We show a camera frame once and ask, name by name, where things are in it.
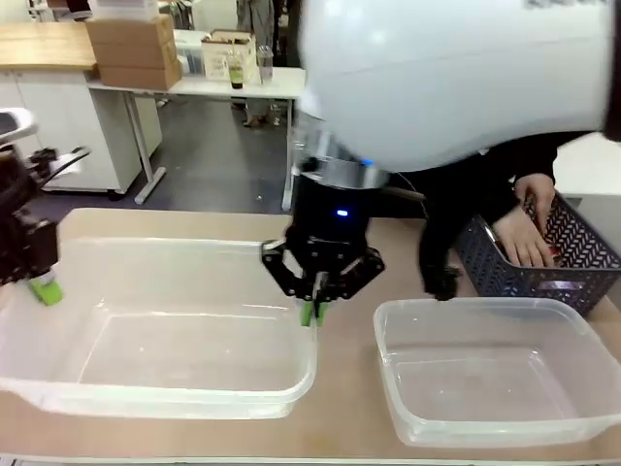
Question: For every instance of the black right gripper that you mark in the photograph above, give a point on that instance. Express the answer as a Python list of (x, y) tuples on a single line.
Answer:
[(335, 223)]

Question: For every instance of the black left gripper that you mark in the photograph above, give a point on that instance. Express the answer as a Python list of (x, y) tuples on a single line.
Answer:
[(22, 233)]

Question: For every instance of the large clear plastic bin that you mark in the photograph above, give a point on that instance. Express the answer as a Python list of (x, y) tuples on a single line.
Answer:
[(160, 330)]

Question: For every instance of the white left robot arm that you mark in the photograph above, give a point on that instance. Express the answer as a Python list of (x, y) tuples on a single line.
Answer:
[(14, 123)]

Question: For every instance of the person's left forearm black sleeve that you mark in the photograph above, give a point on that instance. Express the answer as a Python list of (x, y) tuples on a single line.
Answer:
[(533, 157)]

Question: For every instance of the person's right forearm black sleeve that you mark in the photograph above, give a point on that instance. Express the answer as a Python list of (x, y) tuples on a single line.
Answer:
[(480, 206)]

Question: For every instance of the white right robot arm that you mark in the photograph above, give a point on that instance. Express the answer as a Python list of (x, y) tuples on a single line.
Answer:
[(436, 73)]

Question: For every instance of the dark blue woven basket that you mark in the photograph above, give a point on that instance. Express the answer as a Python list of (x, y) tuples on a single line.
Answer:
[(577, 257)]

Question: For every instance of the person's right hand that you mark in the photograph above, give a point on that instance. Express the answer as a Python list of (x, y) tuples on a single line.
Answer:
[(523, 242)]

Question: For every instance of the person's left hand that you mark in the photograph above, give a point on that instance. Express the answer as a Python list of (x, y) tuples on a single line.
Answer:
[(535, 194)]

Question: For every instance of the person's black jacket torso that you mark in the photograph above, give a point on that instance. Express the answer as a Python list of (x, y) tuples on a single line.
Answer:
[(451, 194)]

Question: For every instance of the small clear plastic bin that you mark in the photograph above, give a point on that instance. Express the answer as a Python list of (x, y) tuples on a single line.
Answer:
[(485, 369)]

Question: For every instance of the wooden top white cabinet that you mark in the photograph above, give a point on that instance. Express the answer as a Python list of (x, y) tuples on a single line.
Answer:
[(58, 87)]

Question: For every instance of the white office table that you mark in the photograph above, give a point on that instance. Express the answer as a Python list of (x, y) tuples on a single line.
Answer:
[(218, 89)]

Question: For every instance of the empty clear plastic cup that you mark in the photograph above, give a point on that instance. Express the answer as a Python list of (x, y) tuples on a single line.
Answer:
[(265, 65)]

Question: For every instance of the cup with green drink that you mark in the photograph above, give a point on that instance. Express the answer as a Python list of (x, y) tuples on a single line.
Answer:
[(237, 73)]

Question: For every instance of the red packet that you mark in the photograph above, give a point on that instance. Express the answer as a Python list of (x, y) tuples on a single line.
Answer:
[(555, 254)]

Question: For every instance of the brown cardboard box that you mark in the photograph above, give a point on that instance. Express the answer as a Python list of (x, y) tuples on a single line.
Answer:
[(136, 54), (131, 29), (140, 75)]

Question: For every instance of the printed beige carton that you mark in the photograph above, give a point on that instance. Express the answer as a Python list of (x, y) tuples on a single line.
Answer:
[(228, 51)]

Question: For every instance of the standing person in background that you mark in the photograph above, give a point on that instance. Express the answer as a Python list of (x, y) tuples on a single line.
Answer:
[(257, 29)]

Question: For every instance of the translucent storage box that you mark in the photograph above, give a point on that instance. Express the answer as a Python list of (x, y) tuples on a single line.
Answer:
[(189, 58)]

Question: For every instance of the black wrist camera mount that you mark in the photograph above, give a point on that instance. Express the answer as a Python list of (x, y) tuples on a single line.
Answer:
[(53, 160)]

